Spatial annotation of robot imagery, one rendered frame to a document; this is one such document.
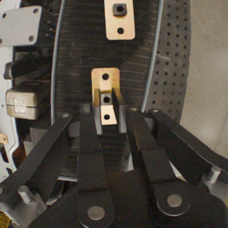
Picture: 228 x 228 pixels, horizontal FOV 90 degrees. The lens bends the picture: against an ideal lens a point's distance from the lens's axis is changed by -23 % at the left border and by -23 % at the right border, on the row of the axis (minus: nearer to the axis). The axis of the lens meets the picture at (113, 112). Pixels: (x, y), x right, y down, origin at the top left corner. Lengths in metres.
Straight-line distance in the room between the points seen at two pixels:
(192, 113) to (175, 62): 1.18
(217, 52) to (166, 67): 1.29
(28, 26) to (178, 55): 0.66
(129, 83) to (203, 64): 1.61
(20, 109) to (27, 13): 0.20
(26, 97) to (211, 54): 1.80
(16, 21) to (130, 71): 0.23
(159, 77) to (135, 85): 0.52
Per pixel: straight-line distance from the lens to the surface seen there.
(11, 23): 0.31
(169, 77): 0.75
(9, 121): 0.49
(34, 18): 0.29
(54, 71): 0.21
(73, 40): 0.21
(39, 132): 0.33
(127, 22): 0.21
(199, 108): 1.90
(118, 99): 0.15
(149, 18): 0.22
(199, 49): 1.75
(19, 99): 0.34
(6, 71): 0.31
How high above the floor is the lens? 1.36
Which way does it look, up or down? 66 degrees down
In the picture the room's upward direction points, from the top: 165 degrees clockwise
